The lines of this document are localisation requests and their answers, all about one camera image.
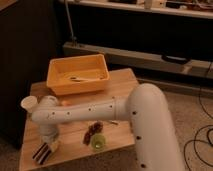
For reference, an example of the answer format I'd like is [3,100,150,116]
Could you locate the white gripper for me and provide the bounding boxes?
[41,132,60,153]

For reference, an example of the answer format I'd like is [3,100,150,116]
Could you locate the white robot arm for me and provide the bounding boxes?
[31,83,185,171]

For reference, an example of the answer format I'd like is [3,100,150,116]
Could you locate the striped brown white eraser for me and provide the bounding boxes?
[32,143,52,165]

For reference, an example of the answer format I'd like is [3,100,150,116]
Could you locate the wooden table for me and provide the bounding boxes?
[19,68,138,171]

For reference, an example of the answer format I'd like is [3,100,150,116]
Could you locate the small orange bottle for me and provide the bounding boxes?
[61,101,71,106]

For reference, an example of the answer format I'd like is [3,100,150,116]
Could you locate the green round cup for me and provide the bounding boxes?
[90,133,106,151]

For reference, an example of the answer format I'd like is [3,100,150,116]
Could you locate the white paper cup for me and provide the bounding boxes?
[20,96,38,113]

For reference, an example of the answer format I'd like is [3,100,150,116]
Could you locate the utensil inside bin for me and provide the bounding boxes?
[70,77,89,82]

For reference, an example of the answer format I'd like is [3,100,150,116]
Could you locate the orange plastic bin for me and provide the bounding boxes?
[46,54,110,95]

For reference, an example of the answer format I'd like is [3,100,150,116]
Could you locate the metal stand pole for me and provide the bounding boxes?
[64,0,77,45]

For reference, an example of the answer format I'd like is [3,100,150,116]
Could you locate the long low shelf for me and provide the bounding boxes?
[63,42,213,79]

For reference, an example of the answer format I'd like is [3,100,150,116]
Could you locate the black cables on floor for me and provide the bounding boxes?
[183,63,213,168]

